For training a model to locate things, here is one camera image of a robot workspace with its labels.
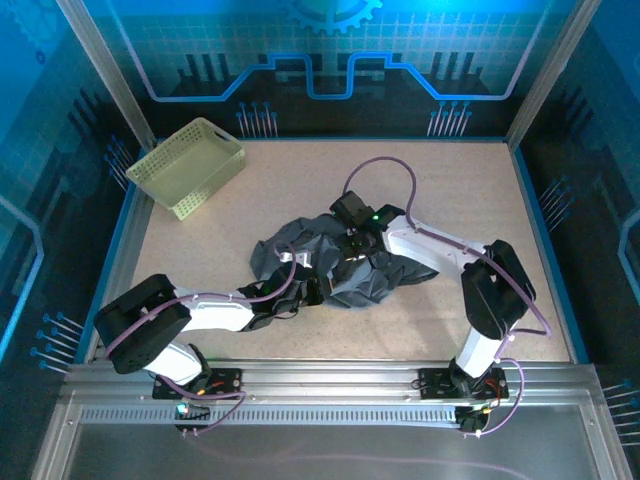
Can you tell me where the grey t-shirt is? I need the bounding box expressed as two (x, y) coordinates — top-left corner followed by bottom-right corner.
(248, 212), (441, 310)

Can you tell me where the black controller box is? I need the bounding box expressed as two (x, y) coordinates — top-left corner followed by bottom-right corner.
(173, 399), (211, 434)
(457, 404), (494, 436)

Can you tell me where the green plastic basket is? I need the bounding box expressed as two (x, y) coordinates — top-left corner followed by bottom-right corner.
(124, 117), (248, 221)

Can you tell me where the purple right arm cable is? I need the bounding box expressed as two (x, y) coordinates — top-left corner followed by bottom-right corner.
(344, 157), (554, 440)

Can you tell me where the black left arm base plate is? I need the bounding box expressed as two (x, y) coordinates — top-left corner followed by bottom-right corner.
(152, 367), (245, 401)

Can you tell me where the aluminium mounting rail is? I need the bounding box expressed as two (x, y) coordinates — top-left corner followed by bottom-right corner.
(62, 359), (601, 404)

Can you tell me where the slotted grey cable duct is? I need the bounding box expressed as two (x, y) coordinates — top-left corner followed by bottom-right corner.
(79, 403), (464, 429)

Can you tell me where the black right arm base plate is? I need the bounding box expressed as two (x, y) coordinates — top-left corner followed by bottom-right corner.
(417, 367), (510, 401)

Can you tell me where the aluminium frame post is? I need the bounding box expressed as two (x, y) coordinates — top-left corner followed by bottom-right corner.
(54, 0), (159, 149)
(504, 0), (599, 149)

